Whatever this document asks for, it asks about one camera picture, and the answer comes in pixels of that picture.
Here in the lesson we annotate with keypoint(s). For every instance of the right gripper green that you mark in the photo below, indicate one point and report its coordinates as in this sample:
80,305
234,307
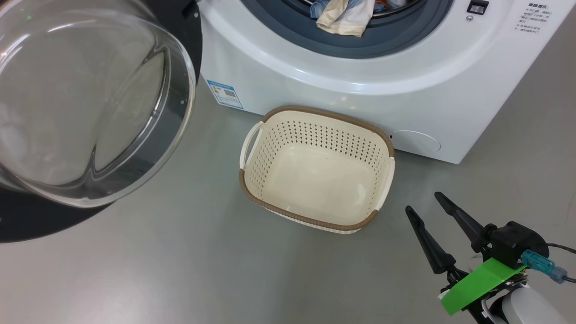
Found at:
481,283

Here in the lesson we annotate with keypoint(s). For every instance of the blue garment with beige lining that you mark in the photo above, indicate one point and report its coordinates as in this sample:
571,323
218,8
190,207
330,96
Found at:
346,18

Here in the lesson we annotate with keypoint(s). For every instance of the round glass washer door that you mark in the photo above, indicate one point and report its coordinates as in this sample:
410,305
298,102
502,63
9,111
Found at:
90,112

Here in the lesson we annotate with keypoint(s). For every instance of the cream perforated laundry basket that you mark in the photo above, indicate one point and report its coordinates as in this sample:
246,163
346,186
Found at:
315,180

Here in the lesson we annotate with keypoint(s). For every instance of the white front-load washing machine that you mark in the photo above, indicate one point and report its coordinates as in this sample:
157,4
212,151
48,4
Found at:
405,90

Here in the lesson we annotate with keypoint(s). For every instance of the blue energy label sticker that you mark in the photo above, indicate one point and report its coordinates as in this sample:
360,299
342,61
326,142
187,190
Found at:
225,94

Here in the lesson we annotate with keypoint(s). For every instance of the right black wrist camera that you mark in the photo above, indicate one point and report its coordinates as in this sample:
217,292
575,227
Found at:
517,240

